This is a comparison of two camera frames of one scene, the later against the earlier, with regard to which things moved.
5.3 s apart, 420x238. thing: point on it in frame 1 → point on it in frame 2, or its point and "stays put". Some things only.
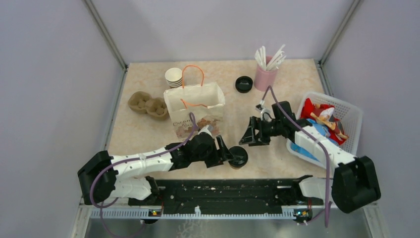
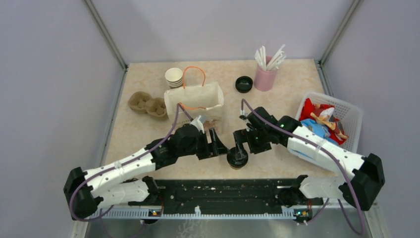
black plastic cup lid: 240,156 stays put
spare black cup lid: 243,84 stays put
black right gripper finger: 249,136 → 241,137
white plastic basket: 350,118 stays put
